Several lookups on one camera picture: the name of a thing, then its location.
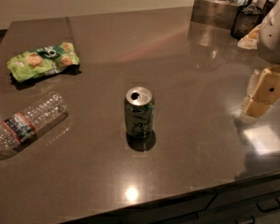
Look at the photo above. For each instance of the green soda can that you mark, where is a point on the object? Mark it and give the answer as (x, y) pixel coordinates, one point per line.
(139, 112)

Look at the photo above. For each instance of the black mesh cup holder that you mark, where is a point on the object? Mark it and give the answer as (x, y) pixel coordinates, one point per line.
(243, 22)

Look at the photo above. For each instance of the green snack bag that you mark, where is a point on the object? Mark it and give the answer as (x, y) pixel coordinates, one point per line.
(43, 62)

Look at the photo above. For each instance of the dark drawer handle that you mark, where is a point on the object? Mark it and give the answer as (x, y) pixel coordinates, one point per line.
(268, 206)

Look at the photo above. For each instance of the clear plastic water bottle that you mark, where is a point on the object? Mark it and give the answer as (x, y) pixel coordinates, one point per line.
(21, 129)

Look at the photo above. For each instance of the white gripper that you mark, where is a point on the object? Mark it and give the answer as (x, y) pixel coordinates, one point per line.
(275, 36)

